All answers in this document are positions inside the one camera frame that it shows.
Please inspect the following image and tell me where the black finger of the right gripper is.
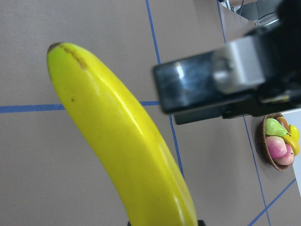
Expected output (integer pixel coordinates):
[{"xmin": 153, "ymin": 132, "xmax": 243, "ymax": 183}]
[{"xmin": 152, "ymin": 36, "xmax": 266, "ymax": 125}]

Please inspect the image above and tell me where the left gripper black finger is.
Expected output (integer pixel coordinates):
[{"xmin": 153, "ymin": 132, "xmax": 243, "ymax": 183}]
[{"xmin": 127, "ymin": 220, "xmax": 206, "ymax": 226}]

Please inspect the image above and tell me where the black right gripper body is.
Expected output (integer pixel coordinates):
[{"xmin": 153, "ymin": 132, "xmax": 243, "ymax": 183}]
[{"xmin": 222, "ymin": 0, "xmax": 301, "ymax": 119}]

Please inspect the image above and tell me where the yellow banana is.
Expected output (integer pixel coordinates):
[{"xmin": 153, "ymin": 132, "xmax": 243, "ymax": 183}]
[
  {"xmin": 47, "ymin": 42, "xmax": 198, "ymax": 226},
  {"xmin": 283, "ymin": 124, "xmax": 300, "ymax": 156}
]

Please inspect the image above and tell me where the woven fruit basket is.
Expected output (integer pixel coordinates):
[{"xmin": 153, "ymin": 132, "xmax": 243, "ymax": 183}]
[{"xmin": 256, "ymin": 113, "xmax": 300, "ymax": 172}]

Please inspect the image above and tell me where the orange mango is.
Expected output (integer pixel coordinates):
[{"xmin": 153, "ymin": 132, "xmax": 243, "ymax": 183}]
[{"xmin": 276, "ymin": 116, "xmax": 289, "ymax": 132}]

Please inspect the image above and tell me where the green pear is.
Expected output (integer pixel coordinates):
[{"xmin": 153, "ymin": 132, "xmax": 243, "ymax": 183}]
[{"xmin": 264, "ymin": 118, "xmax": 291, "ymax": 137}]

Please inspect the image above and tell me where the pink peach lower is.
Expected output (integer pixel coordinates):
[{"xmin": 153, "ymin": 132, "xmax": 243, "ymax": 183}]
[{"xmin": 266, "ymin": 136, "xmax": 286, "ymax": 158}]

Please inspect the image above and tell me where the pink peach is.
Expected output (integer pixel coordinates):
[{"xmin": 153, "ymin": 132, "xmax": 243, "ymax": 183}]
[
  {"xmin": 266, "ymin": 136, "xmax": 286, "ymax": 158},
  {"xmin": 274, "ymin": 144, "xmax": 294, "ymax": 165}
]

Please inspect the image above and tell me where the pink peach upper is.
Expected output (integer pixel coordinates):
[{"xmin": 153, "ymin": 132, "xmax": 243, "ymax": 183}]
[{"xmin": 274, "ymin": 144, "xmax": 294, "ymax": 165}]

